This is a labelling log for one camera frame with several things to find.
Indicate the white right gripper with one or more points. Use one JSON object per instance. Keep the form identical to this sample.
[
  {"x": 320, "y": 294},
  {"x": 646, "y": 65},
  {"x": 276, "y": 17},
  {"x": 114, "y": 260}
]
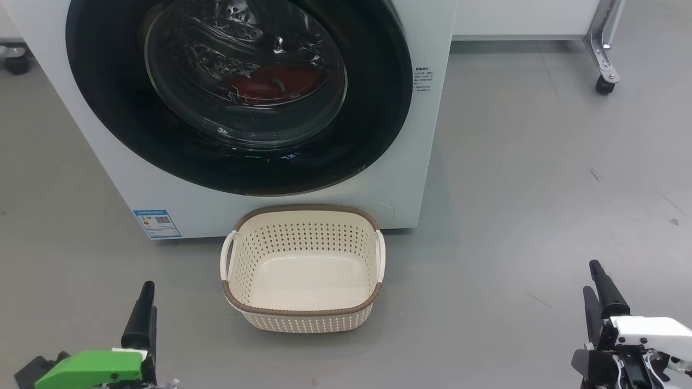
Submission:
[{"x": 649, "y": 335}]

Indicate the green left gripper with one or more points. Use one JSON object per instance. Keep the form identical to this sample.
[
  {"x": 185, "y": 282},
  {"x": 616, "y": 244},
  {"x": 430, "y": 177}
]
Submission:
[{"x": 92, "y": 370}]

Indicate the round black glass washer door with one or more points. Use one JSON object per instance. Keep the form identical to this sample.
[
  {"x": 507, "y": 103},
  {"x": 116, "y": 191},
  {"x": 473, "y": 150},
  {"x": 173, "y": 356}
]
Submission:
[{"x": 108, "y": 108}]

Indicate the red basketball jersey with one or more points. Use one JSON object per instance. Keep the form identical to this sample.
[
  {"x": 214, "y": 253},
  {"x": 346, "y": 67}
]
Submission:
[{"x": 270, "y": 86}]

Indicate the white front-load washing machine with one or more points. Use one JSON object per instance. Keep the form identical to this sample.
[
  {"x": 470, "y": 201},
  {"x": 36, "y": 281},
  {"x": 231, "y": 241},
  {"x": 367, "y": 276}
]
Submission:
[{"x": 162, "y": 200}]

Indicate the cream perforated laundry basket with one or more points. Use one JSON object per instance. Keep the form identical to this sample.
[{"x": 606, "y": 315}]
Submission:
[{"x": 303, "y": 281}]

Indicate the stainless steel washing machine drum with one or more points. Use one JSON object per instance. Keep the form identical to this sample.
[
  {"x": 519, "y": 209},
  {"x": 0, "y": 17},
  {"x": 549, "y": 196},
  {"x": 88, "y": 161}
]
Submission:
[{"x": 216, "y": 54}]

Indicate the blue energy label sticker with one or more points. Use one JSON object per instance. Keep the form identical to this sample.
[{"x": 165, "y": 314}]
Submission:
[{"x": 157, "y": 224}]

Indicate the white partition panel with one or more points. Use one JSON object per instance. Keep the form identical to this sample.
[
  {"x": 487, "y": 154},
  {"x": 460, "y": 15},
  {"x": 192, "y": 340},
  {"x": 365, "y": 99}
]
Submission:
[{"x": 513, "y": 16}]

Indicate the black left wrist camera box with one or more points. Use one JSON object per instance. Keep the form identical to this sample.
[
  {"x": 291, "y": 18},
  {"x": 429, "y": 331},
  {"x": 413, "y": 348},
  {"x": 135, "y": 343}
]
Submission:
[{"x": 32, "y": 373}]

